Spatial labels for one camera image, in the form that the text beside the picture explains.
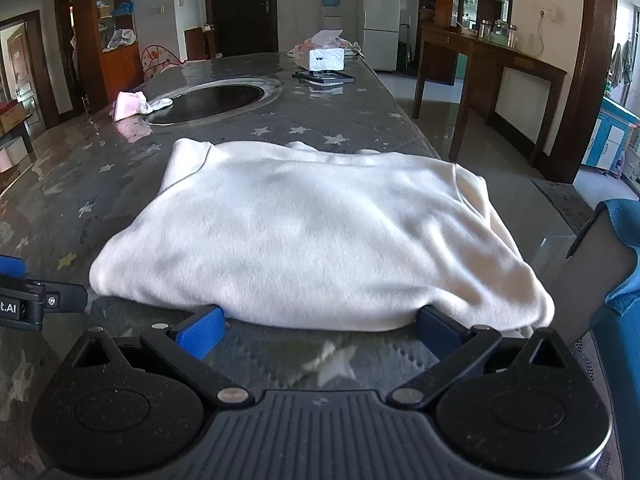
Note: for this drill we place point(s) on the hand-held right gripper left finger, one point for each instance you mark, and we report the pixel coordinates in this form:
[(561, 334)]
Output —
[(199, 334)]

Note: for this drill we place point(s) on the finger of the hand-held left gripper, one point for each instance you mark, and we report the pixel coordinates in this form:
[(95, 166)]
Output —
[(67, 296), (11, 266)]

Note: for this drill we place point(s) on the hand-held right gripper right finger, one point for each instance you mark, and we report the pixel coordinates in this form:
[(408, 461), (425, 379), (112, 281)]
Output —
[(440, 332)]

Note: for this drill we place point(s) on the white sweater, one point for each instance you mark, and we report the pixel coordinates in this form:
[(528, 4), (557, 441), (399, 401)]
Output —
[(320, 240)]

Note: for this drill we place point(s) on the hanging grey clothes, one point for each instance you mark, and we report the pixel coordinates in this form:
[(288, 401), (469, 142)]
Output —
[(621, 65)]

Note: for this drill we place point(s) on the grey chair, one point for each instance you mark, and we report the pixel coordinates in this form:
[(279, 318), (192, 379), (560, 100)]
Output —
[(595, 270)]

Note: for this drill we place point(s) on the pink cloth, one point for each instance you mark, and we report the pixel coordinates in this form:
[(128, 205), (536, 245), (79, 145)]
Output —
[(127, 105)]

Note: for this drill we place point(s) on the grey star-printed table pad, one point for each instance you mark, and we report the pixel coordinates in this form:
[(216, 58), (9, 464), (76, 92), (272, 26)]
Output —
[(240, 130)]

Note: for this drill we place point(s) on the white sock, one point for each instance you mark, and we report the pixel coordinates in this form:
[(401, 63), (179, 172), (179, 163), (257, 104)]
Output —
[(159, 106)]

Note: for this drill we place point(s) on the blue cloth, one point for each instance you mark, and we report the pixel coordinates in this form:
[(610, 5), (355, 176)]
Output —
[(622, 225)]

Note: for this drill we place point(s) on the wooden shelf cabinet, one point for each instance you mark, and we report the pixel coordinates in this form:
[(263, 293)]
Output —
[(107, 65)]

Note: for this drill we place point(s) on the round black cooktop plate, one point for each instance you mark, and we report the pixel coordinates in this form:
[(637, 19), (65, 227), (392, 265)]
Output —
[(212, 102)]

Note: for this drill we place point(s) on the pink dotted play tent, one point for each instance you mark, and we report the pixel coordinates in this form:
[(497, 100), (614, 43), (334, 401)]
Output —
[(160, 60)]

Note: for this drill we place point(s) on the blue and white cabinet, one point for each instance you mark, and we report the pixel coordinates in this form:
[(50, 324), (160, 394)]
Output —
[(610, 135)]

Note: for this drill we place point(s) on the dark wooden side table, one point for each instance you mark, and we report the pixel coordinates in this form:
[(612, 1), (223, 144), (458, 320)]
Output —
[(490, 57)]

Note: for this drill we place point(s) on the small dark wooden stand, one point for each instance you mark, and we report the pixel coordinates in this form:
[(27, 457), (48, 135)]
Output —
[(199, 42)]

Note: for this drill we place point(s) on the white tissue box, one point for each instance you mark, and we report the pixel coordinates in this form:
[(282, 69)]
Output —
[(315, 42), (326, 60)]

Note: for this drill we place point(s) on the glass jar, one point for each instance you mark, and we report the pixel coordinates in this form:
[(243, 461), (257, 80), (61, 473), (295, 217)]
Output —
[(484, 30), (506, 31)]

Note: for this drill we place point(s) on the white refrigerator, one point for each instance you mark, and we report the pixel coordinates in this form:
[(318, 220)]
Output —
[(381, 20)]

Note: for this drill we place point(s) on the dark entrance door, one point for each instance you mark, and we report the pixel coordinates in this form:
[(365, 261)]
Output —
[(242, 5)]

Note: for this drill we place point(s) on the water dispenser with blue bottle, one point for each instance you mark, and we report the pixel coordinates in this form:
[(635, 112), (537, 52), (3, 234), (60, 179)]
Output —
[(331, 2)]

